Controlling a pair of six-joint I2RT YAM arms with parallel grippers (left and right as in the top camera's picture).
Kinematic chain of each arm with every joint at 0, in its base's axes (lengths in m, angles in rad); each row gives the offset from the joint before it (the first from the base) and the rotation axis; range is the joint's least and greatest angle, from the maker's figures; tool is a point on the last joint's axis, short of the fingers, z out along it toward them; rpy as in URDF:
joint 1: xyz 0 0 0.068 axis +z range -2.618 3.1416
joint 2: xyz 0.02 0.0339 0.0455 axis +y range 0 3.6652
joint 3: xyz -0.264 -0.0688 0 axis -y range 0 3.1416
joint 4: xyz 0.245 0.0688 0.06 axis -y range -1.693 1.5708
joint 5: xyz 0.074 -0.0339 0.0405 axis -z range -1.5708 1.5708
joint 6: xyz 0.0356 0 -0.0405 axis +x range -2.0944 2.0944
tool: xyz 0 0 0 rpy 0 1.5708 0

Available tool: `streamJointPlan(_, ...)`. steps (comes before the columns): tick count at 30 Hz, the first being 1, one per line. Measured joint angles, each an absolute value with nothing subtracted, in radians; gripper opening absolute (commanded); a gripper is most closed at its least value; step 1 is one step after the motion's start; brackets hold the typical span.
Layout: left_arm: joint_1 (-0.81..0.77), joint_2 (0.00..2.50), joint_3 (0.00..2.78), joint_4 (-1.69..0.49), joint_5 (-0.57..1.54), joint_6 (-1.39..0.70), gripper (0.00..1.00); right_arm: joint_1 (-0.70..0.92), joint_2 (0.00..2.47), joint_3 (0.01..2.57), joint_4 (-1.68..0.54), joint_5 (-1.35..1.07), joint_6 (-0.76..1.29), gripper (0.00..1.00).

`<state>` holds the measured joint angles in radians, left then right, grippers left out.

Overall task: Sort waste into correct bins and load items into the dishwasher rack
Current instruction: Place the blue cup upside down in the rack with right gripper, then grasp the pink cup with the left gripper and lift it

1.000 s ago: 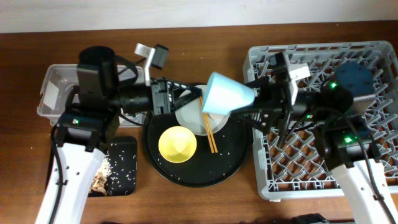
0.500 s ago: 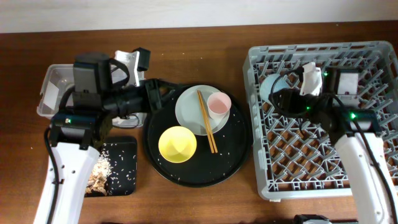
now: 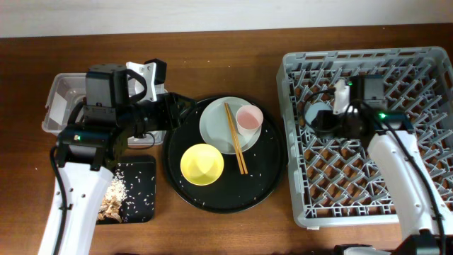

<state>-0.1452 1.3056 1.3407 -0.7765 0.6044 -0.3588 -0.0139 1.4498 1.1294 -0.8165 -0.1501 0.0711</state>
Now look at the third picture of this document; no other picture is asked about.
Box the black rectangular tray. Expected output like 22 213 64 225
95 154 157 225

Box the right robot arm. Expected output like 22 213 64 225
305 75 452 254

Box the wooden chopstick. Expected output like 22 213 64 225
223 102 246 175
226 103 248 175

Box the yellow plastic bowl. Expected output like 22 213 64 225
180 144 224 186

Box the clear plastic bin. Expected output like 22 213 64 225
42 73 166 146

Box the round black tray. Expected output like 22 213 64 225
163 97 288 213

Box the pink plastic cup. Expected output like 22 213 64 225
236 105 264 136

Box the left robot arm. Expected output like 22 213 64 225
38 59 196 254

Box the blue plastic cup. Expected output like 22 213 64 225
304 102 332 132

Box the grey dishwasher rack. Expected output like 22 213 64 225
276 47 452 229

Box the rice and nutshell waste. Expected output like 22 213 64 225
97 169 155 224

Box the grey round plate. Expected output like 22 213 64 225
199 96 261 154

